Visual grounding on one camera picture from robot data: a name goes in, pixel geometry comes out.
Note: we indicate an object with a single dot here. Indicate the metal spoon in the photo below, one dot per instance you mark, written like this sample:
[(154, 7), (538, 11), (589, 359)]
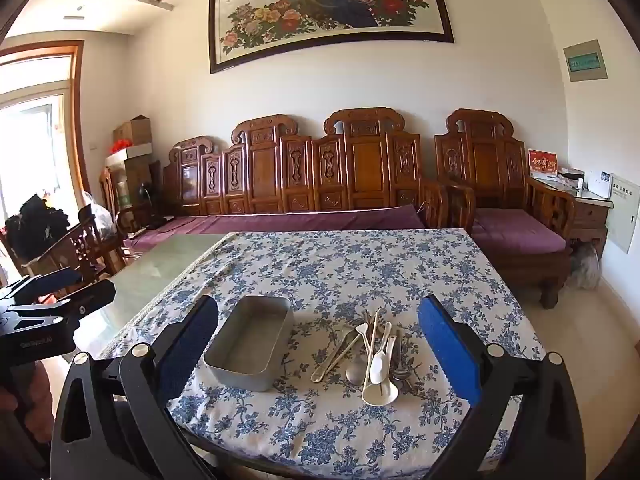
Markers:
[(354, 371)]

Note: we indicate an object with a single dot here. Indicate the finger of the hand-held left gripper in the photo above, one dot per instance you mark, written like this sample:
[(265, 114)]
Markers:
[(87, 297), (60, 277)]

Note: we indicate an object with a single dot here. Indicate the wooden door frame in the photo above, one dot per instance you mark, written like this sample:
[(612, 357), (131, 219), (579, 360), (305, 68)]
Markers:
[(76, 110)]

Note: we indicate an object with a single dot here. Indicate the clear plastic bag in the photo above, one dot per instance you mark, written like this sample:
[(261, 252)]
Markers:
[(100, 220)]

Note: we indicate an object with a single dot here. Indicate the wooden side table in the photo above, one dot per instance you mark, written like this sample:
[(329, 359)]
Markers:
[(590, 215)]

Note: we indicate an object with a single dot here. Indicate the red desk card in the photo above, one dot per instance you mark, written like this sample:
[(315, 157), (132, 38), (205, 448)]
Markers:
[(542, 164)]

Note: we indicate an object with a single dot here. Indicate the purple sofa cushion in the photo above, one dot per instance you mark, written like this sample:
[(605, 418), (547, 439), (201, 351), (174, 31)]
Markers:
[(280, 222)]

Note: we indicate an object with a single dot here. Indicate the white electrical panel door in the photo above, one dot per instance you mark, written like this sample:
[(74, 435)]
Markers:
[(622, 212)]

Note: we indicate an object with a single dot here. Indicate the wooden chopstick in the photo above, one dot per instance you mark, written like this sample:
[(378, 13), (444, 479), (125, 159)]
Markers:
[(375, 331)]

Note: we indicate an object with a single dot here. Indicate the carved wooden sofa bench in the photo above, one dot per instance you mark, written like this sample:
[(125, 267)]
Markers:
[(300, 170)]

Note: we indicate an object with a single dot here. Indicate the white desk device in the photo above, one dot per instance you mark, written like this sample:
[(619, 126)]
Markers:
[(599, 184)]

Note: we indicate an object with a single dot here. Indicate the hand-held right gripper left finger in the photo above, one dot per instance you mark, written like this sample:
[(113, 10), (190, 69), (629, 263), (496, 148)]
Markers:
[(192, 345)]

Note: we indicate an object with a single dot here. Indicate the black bag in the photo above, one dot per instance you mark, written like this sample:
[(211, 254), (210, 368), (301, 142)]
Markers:
[(35, 225)]

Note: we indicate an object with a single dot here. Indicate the red decoration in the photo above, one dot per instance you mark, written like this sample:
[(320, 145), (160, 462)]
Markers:
[(120, 147)]

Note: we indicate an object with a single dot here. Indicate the framed peacock flower painting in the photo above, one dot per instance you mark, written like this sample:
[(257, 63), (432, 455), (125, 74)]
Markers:
[(325, 5)]

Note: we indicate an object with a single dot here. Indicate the small white plastic spoon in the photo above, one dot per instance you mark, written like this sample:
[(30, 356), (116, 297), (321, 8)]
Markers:
[(378, 361)]

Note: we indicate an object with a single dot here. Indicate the carved wooden chair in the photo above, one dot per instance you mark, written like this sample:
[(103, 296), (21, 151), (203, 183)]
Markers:
[(75, 250)]

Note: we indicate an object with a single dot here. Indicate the purple armchair cushion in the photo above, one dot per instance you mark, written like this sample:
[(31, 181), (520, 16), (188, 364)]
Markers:
[(515, 232)]

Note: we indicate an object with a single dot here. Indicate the grey metal tray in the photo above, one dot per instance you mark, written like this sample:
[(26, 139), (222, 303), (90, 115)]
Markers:
[(245, 350)]

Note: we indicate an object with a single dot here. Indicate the plain wooden chair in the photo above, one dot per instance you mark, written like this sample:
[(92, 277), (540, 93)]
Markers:
[(107, 190)]

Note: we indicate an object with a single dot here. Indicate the blue floral tablecloth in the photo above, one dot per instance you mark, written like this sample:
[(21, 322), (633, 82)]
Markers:
[(325, 270)]

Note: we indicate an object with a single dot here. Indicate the green wall sign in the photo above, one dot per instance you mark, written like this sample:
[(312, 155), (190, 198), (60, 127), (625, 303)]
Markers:
[(585, 60)]

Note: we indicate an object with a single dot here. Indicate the large white ceramic spoon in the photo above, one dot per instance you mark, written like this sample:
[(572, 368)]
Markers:
[(380, 392)]

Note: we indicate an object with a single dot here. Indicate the carved wooden armchair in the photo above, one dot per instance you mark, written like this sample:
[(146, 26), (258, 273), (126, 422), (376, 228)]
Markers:
[(490, 160)]

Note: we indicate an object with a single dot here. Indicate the tissue box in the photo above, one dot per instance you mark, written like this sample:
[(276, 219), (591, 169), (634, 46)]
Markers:
[(570, 177)]

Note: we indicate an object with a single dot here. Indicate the stacked storage boxes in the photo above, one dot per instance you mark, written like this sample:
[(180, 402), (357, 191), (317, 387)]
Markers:
[(137, 175)]

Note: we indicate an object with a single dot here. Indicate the person's left forearm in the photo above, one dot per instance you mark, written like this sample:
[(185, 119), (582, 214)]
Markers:
[(39, 400)]

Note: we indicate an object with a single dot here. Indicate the brown cardboard box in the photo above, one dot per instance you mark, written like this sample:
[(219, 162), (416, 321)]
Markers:
[(135, 131)]

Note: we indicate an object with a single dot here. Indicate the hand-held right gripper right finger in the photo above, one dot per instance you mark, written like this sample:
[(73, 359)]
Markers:
[(447, 355)]

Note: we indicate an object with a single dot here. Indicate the grey plastic bag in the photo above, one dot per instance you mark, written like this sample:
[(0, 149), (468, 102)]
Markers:
[(584, 266)]

